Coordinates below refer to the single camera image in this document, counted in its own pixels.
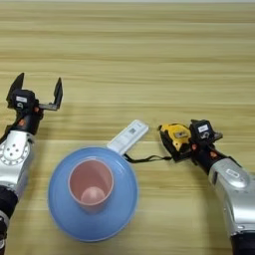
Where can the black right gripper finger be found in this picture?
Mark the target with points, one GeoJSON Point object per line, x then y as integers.
{"type": "Point", "coordinates": [217, 135]}
{"type": "Point", "coordinates": [184, 155]}

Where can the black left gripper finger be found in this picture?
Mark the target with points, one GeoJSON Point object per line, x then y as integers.
{"type": "Point", "coordinates": [58, 94]}
{"type": "Point", "coordinates": [15, 87]}

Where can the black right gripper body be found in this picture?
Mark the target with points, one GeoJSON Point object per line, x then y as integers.
{"type": "Point", "coordinates": [207, 154]}

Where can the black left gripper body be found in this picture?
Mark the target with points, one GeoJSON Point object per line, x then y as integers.
{"type": "Point", "coordinates": [28, 121]}

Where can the white rectangular remote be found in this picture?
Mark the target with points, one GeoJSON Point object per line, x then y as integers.
{"type": "Point", "coordinates": [127, 136]}

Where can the pink plastic cup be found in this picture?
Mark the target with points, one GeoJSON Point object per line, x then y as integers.
{"type": "Point", "coordinates": [91, 182]}

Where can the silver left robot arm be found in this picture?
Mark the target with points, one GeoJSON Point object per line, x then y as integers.
{"type": "Point", "coordinates": [15, 162]}

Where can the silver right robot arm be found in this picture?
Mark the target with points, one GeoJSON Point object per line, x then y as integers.
{"type": "Point", "coordinates": [235, 192]}

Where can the left gripper small black box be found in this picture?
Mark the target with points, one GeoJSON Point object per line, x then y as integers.
{"type": "Point", "coordinates": [23, 99]}

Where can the gripper small black box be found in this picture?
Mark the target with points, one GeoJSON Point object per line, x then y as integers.
{"type": "Point", "coordinates": [202, 130]}
{"type": "Point", "coordinates": [23, 99]}

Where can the right gripper small black box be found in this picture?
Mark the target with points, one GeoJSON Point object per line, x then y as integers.
{"type": "Point", "coordinates": [202, 130]}

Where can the round blue plate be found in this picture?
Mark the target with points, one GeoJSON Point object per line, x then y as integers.
{"type": "Point", "coordinates": [123, 199]}

